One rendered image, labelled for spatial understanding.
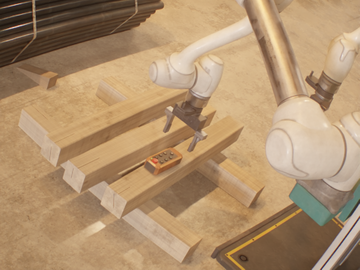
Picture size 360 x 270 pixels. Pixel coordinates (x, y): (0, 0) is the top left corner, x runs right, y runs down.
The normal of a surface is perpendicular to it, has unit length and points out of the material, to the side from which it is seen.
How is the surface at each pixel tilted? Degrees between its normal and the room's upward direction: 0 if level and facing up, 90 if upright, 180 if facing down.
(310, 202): 90
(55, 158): 90
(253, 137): 0
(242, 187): 90
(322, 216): 90
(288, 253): 0
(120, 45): 0
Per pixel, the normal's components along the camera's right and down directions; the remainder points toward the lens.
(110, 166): 0.76, 0.56
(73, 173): -0.55, 0.27
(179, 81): 0.29, 0.76
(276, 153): -0.83, 0.05
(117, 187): 0.35, -0.78
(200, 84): 0.36, 0.59
